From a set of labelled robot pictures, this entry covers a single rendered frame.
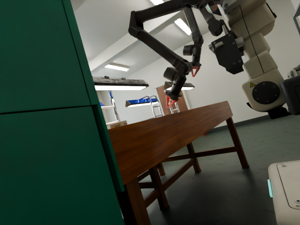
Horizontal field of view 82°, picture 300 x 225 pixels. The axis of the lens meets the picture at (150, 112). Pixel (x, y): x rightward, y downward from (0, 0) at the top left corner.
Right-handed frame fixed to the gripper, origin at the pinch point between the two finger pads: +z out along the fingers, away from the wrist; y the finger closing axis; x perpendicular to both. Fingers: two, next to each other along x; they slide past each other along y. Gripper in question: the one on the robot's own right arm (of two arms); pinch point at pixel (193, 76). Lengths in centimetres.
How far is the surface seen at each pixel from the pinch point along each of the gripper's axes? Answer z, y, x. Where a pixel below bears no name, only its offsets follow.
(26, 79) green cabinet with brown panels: 11, 108, -3
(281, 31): -157, -438, 70
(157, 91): 31, -434, -265
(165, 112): 104, -434, -225
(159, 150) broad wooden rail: 37, 63, 10
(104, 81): 11, 53, -36
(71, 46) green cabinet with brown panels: 1, 94, -7
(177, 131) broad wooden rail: 32, 43, 9
